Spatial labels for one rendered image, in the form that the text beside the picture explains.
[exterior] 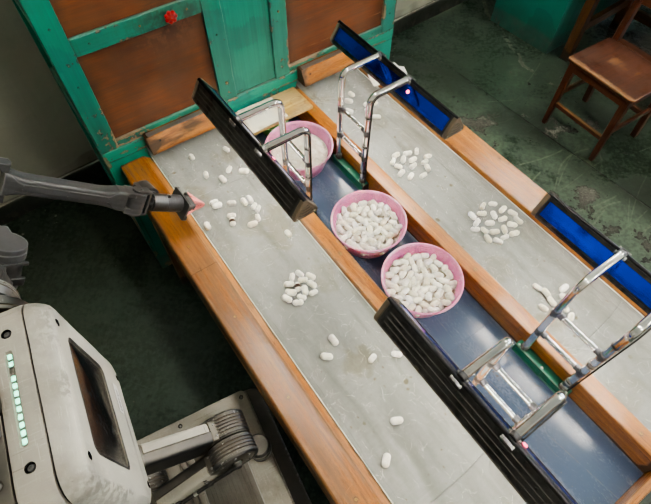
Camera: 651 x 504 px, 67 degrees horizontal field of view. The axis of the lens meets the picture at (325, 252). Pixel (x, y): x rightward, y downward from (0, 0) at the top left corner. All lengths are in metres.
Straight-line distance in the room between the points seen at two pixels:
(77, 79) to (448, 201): 1.29
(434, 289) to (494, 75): 2.32
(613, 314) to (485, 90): 2.12
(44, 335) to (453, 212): 1.37
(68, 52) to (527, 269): 1.58
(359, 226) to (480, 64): 2.27
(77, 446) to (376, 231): 1.21
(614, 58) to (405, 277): 2.06
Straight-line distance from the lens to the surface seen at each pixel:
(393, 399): 1.47
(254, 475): 1.69
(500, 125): 3.35
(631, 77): 3.22
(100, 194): 1.53
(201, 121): 1.99
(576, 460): 1.64
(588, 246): 1.45
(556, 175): 3.17
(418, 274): 1.64
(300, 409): 1.42
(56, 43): 1.72
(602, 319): 1.77
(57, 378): 0.83
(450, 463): 1.46
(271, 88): 2.14
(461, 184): 1.91
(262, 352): 1.48
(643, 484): 1.64
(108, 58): 1.80
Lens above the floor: 2.14
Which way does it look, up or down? 57 degrees down
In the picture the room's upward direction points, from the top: straight up
